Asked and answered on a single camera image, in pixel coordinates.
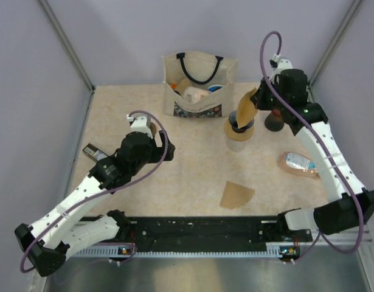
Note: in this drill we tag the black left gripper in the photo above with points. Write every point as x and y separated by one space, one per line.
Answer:
159 152

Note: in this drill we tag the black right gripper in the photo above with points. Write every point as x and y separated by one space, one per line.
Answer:
257 98

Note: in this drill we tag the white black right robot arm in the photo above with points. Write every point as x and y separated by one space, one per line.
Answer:
349 201

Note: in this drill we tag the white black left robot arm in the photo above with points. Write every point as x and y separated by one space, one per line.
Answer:
48 242

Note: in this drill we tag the brown paper coffee filter stack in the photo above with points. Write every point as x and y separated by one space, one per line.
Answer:
235 196

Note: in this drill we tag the dark flask with red cap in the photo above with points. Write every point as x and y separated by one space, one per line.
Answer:
274 122

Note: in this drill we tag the clear glass server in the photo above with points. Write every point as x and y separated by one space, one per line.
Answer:
238 146

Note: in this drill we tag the dark rectangular box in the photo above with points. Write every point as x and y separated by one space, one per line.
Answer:
94 153

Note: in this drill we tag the clear pink lotion bottle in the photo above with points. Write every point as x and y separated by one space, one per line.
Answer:
297 164

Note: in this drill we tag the beige canvas tote bag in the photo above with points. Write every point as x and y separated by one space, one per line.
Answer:
198 85

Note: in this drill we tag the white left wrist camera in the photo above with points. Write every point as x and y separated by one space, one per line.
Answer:
140 124

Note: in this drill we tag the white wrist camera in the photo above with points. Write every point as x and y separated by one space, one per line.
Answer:
279 63
140 124

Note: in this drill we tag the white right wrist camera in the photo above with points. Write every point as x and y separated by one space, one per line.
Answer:
279 63

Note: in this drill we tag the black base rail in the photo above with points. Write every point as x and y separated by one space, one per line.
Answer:
206 234

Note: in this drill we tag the grey slotted cable duct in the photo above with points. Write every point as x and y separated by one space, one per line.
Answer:
116 252

